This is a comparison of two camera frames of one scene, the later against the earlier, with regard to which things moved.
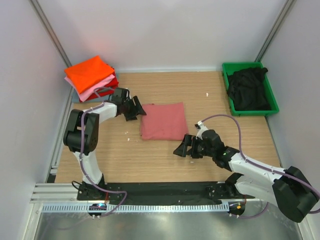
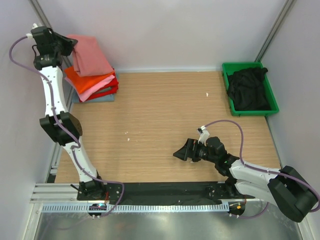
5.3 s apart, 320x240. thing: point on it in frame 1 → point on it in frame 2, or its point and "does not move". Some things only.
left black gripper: (137, 109) → (69, 43)
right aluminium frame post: (287, 8) does not move
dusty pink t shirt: (164, 122) → (88, 58)
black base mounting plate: (158, 193) does not move
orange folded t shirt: (87, 73) does not move
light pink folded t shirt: (83, 95) does not move
